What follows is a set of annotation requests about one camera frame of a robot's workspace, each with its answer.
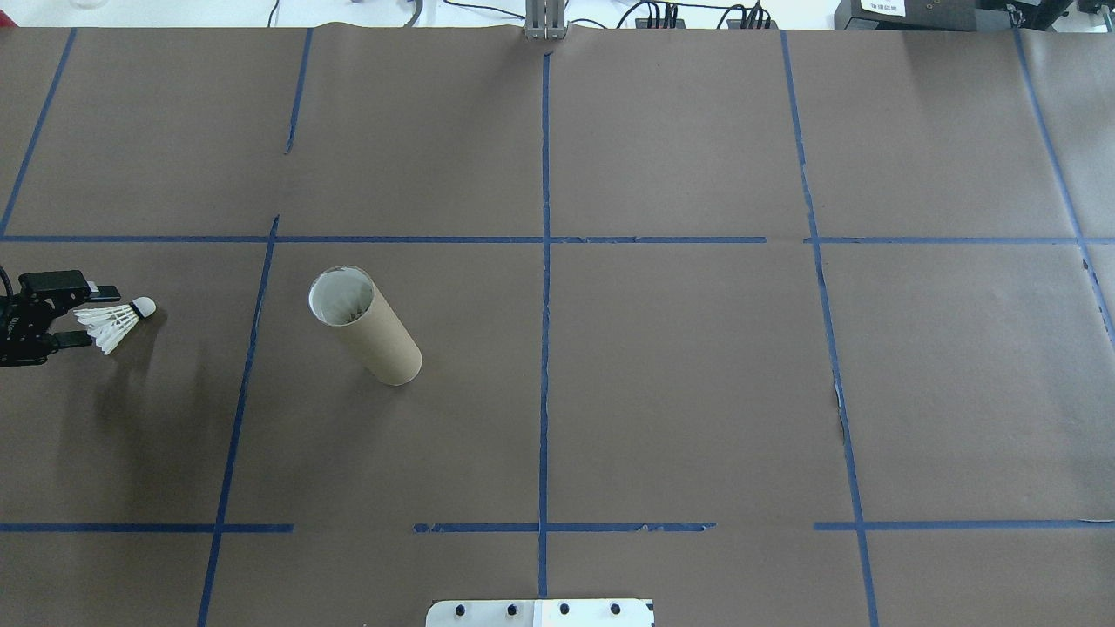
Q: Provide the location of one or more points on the white metal base plate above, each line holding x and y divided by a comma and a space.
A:
592, 613
479, 613

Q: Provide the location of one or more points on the black plug connector block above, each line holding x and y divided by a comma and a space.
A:
752, 19
658, 19

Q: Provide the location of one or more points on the brown cardboard tube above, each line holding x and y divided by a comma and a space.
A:
383, 344

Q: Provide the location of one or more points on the black device housing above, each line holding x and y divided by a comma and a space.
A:
1028, 12

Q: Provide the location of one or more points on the black box with white label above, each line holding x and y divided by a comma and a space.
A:
906, 17

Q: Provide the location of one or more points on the white feather shuttlecock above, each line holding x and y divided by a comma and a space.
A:
122, 320
341, 298

